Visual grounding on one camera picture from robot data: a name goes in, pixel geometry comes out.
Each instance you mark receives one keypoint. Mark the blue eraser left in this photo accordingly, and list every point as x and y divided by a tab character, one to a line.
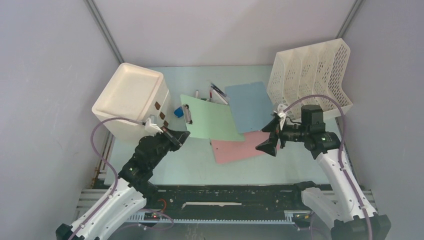
179	112

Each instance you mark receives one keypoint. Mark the white chalk stick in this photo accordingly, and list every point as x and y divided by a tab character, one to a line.
220	97

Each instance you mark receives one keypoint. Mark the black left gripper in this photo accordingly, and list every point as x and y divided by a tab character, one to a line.
177	138

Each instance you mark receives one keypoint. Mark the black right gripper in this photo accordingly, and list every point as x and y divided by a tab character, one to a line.
269	145

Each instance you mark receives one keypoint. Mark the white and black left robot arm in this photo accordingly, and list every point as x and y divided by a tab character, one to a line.
129	193

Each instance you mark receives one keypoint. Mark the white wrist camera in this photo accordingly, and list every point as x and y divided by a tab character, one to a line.
280	113
151	125

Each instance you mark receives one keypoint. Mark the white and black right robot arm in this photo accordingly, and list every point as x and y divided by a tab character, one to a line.
352	217

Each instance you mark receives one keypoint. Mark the blue clipboard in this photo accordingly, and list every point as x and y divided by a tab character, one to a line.
250	106

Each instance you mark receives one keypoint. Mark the pink clipboard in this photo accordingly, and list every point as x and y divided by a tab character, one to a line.
230	151

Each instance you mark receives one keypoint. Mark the green clipboard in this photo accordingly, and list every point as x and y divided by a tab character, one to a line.
210	120

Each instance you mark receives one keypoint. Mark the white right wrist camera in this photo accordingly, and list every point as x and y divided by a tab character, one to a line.
280	113

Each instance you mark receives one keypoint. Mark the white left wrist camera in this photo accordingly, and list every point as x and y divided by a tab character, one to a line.
151	125

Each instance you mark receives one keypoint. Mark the white perforated file organizer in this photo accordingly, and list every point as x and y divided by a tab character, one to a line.
316	69

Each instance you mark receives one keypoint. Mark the white drawer cabinet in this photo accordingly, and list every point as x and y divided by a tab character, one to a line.
133	94

